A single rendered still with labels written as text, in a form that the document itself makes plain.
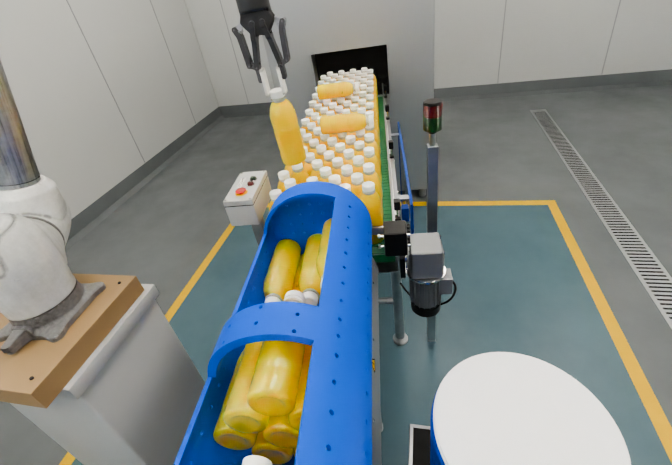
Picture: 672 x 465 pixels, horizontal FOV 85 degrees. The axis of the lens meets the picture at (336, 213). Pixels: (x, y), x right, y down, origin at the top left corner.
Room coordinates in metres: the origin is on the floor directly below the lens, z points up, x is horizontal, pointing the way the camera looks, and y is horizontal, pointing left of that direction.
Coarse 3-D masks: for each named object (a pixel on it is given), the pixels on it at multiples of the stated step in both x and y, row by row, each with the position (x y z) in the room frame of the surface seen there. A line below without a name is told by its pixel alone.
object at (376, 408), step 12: (372, 264) 0.87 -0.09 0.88; (372, 276) 0.81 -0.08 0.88; (372, 288) 0.76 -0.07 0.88; (372, 300) 0.72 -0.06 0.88; (372, 312) 0.68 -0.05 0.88; (372, 324) 0.64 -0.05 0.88; (372, 336) 0.60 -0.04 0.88; (372, 348) 0.56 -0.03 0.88; (372, 360) 0.53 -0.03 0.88; (372, 372) 0.50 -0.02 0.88; (372, 384) 0.47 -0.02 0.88; (372, 396) 0.44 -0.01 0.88; (372, 408) 0.42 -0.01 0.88; (372, 420) 0.39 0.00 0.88; (372, 432) 0.37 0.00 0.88; (372, 444) 0.35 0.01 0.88; (372, 456) 0.33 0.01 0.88
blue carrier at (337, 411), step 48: (288, 192) 0.81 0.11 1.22; (336, 192) 0.78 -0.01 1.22; (336, 240) 0.60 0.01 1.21; (336, 288) 0.47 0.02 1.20; (240, 336) 0.38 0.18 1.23; (288, 336) 0.36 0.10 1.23; (336, 336) 0.37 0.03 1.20; (336, 384) 0.30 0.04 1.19; (192, 432) 0.31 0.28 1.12; (336, 432) 0.24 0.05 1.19
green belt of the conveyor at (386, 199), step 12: (384, 120) 2.03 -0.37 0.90; (384, 132) 1.85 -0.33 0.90; (384, 144) 1.70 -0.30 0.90; (384, 156) 1.57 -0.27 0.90; (384, 168) 1.45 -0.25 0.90; (384, 180) 1.35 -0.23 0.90; (384, 192) 1.25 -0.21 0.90; (384, 204) 1.16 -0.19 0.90; (384, 216) 1.09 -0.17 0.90; (372, 252) 0.91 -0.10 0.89; (384, 252) 0.90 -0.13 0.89
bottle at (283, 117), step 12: (276, 108) 0.97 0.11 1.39; (288, 108) 0.97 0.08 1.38; (276, 120) 0.97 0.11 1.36; (288, 120) 0.96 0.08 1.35; (276, 132) 0.98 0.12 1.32; (288, 132) 0.96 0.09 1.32; (300, 132) 1.00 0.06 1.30; (288, 144) 0.96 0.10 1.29; (300, 144) 0.98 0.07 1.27; (288, 156) 0.97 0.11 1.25; (300, 156) 0.97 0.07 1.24
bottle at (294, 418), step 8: (304, 360) 0.38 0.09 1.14; (304, 368) 0.36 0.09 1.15; (304, 376) 0.35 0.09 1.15; (304, 384) 0.33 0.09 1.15; (304, 392) 0.32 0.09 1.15; (296, 400) 0.31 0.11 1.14; (296, 408) 0.30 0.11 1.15; (288, 416) 0.30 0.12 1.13; (296, 416) 0.29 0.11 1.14; (296, 424) 0.29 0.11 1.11
